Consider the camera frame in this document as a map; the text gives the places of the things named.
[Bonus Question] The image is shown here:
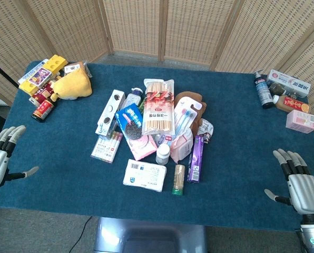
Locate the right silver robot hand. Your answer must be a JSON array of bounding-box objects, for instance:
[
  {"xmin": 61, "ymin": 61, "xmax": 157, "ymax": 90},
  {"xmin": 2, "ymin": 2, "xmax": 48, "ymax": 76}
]
[{"xmin": 264, "ymin": 149, "xmax": 314, "ymax": 215}]

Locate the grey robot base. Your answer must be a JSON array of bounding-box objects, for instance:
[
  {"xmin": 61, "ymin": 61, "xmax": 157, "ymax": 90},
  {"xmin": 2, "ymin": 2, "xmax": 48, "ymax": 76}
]
[{"xmin": 93, "ymin": 217, "xmax": 208, "ymax": 253}]

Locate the dark soy sauce bottle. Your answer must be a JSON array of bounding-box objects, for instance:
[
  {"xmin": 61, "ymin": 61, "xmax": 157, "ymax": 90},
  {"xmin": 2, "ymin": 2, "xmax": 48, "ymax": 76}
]
[{"xmin": 31, "ymin": 98, "xmax": 56, "ymax": 123}]

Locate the orange label drink bottle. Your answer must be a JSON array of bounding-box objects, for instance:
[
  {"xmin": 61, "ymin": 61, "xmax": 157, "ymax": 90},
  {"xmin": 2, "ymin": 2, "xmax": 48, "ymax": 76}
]
[{"xmin": 272, "ymin": 94, "xmax": 311, "ymax": 114}]

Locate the dark blue pump bottle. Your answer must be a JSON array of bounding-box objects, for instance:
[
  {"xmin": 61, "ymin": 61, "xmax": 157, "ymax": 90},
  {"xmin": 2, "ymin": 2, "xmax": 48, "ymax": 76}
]
[{"xmin": 253, "ymin": 69, "xmax": 274, "ymax": 110}]

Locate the white pill bottle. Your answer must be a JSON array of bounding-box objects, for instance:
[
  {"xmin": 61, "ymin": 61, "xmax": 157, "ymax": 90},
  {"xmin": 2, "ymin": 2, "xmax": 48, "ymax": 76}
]
[{"xmin": 155, "ymin": 143, "xmax": 171, "ymax": 166}]

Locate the white wet wipes pack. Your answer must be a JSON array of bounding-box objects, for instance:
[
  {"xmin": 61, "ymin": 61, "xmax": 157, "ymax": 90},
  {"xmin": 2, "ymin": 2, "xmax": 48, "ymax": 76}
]
[{"xmin": 122, "ymin": 159, "xmax": 168, "ymax": 193}]

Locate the pink small box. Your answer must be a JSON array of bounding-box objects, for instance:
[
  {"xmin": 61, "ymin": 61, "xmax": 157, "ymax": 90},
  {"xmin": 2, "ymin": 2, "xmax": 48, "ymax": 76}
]
[{"xmin": 286, "ymin": 109, "xmax": 314, "ymax": 134}]

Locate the red snack packet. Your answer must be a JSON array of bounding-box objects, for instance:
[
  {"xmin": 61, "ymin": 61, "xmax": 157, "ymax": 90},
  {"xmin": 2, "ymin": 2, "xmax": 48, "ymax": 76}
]
[{"xmin": 28, "ymin": 80, "xmax": 58, "ymax": 107}]

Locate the purple card box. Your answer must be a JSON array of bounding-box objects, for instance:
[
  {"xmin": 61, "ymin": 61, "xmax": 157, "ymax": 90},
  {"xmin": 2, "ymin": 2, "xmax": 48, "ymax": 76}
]
[{"xmin": 28, "ymin": 67, "xmax": 53, "ymax": 88}]

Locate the white blue long box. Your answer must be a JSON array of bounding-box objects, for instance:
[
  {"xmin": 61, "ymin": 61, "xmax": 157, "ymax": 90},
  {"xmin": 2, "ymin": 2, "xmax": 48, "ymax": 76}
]
[{"xmin": 17, "ymin": 59, "xmax": 50, "ymax": 85}]

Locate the yellow cheese-shaped box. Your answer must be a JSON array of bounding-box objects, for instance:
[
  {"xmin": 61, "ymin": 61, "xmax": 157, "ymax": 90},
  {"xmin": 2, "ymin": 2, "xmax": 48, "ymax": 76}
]
[{"xmin": 18, "ymin": 54, "xmax": 68, "ymax": 97}]

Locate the dark round packaged item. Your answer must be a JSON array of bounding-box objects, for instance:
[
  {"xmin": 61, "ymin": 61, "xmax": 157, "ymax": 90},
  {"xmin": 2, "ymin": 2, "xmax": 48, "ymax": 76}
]
[{"xmin": 268, "ymin": 81, "xmax": 288, "ymax": 97}]

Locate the yellow plush toy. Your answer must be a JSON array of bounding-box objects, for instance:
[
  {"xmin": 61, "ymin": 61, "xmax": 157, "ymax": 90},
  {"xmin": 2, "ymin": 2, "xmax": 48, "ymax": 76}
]
[{"xmin": 50, "ymin": 69, "xmax": 93, "ymax": 102}]

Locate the highlighter marker pack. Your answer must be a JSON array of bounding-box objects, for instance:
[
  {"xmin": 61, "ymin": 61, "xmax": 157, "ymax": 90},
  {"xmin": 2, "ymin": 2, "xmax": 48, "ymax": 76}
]
[{"xmin": 90, "ymin": 131, "xmax": 123, "ymax": 164}]

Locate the white toothpaste box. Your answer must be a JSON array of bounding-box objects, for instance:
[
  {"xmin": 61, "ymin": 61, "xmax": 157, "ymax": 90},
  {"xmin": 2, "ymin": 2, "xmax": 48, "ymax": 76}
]
[{"xmin": 266, "ymin": 69, "xmax": 312, "ymax": 99}]

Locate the purple toothpaste box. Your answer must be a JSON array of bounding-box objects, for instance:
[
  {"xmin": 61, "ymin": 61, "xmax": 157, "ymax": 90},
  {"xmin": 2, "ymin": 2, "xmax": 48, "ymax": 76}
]
[{"xmin": 187, "ymin": 134, "xmax": 204, "ymax": 183}]

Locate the silver snack wrapper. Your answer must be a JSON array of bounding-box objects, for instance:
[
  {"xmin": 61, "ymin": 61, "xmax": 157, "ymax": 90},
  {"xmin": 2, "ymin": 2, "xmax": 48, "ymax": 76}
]
[{"xmin": 197, "ymin": 118, "xmax": 214, "ymax": 144}]

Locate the white oreo cookie box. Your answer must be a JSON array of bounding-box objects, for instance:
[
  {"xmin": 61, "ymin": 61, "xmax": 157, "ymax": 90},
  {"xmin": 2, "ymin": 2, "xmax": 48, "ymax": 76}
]
[{"xmin": 95, "ymin": 89, "xmax": 126, "ymax": 137}]

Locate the brown packaged snack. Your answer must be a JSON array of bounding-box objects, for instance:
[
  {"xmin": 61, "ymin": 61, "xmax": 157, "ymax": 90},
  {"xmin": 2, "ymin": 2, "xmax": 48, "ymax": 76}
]
[{"xmin": 64, "ymin": 61, "xmax": 93, "ymax": 79}]

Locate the pink wet wipes pack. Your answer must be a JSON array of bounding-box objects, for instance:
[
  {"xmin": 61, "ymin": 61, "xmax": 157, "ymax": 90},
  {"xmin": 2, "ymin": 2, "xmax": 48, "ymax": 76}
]
[{"xmin": 170, "ymin": 128, "xmax": 194, "ymax": 164}]

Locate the brown plush toy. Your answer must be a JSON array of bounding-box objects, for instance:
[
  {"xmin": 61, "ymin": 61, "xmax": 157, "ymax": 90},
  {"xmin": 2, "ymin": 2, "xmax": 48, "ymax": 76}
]
[{"xmin": 174, "ymin": 91, "xmax": 208, "ymax": 132}]

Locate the blue oreo cookie pack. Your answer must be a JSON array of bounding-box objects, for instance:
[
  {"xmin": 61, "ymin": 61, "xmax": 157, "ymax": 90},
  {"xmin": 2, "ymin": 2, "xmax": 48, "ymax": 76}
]
[{"xmin": 115, "ymin": 103, "xmax": 143, "ymax": 140}]

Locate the toothbrush blister pack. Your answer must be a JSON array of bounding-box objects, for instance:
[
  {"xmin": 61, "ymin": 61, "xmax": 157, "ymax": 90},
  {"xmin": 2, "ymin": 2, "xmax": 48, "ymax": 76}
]
[{"xmin": 173, "ymin": 96, "xmax": 203, "ymax": 135}]

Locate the pink round-print box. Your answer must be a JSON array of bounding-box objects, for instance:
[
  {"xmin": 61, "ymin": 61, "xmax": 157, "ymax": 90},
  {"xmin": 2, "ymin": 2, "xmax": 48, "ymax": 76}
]
[{"xmin": 127, "ymin": 134, "xmax": 158, "ymax": 161}]

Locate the small blue-white packet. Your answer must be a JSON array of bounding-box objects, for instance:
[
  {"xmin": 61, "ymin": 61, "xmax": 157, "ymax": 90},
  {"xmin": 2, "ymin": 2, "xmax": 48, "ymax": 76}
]
[{"xmin": 154, "ymin": 133, "xmax": 176, "ymax": 147}]

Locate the blue table mat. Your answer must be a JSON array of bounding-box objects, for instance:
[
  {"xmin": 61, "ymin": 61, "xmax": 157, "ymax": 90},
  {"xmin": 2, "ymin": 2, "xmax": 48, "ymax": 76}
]
[{"xmin": 0, "ymin": 61, "xmax": 314, "ymax": 232}]

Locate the disposable chopsticks pack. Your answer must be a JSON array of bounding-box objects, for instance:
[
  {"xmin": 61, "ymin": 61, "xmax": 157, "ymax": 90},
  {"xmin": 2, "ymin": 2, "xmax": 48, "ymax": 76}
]
[{"xmin": 141, "ymin": 78, "xmax": 175, "ymax": 136}]

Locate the bamboo folding screen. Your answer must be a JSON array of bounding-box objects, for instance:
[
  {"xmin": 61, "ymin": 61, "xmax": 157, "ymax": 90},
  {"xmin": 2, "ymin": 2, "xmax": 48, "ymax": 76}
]
[{"xmin": 0, "ymin": 0, "xmax": 314, "ymax": 164}]

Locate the black cable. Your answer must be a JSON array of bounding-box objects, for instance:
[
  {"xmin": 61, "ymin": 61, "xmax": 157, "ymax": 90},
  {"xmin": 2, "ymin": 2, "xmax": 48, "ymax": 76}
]
[{"xmin": 68, "ymin": 216, "xmax": 92, "ymax": 253}]

